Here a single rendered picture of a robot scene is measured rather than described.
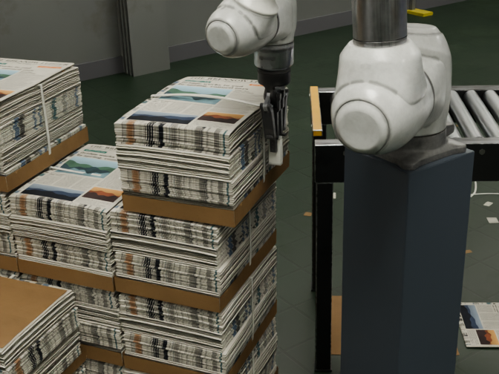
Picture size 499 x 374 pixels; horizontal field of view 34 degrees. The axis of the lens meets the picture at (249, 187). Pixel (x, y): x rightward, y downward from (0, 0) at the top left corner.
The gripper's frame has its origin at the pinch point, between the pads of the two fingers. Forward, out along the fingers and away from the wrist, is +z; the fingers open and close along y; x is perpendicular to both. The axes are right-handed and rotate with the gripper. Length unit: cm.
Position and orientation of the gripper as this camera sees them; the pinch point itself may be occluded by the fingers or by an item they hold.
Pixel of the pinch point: (275, 150)
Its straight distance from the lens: 193.0
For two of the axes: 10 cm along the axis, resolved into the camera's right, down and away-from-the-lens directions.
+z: 0.3, 9.1, 4.1
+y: -3.8, 3.9, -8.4
